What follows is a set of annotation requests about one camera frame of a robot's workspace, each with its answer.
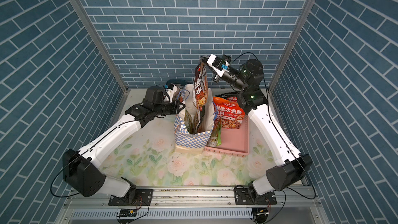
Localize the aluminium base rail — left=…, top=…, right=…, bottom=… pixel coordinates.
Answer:
left=63, top=185, right=321, bottom=209

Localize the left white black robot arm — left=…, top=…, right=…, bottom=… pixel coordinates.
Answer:
left=59, top=86, right=185, bottom=203

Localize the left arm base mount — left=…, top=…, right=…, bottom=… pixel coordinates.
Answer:
left=108, top=188, right=154, bottom=206

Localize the green circuit board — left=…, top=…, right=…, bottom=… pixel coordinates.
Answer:
left=117, top=209, right=138, bottom=219

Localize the orange seasoning packet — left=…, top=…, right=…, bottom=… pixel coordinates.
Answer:
left=213, top=96, right=245, bottom=129

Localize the right circuit board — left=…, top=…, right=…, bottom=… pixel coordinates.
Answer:
left=252, top=208, right=269, bottom=224

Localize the green small sachet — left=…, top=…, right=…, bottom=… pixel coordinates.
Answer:
left=207, top=121, right=222, bottom=147

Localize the black green seasoning packet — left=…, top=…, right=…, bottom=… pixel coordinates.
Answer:
left=184, top=106, right=206, bottom=134

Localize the teal storage bin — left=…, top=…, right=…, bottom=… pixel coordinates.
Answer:
left=165, top=79, right=188, bottom=89

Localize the pink plastic basket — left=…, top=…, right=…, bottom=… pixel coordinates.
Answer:
left=204, top=117, right=249, bottom=158

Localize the blue checkered paper bag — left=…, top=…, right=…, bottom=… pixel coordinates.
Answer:
left=174, top=84, right=217, bottom=155

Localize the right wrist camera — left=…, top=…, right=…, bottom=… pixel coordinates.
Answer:
left=206, top=55, right=231, bottom=79

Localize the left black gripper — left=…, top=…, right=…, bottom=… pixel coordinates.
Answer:
left=152, top=100, right=187, bottom=117

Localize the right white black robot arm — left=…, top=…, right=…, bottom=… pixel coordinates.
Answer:
left=200, top=55, right=313, bottom=198

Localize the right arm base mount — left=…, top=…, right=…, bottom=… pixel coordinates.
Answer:
left=233, top=185, right=277, bottom=205

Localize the dark red fish seasoning packet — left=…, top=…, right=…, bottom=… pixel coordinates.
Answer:
left=194, top=62, right=208, bottom=111

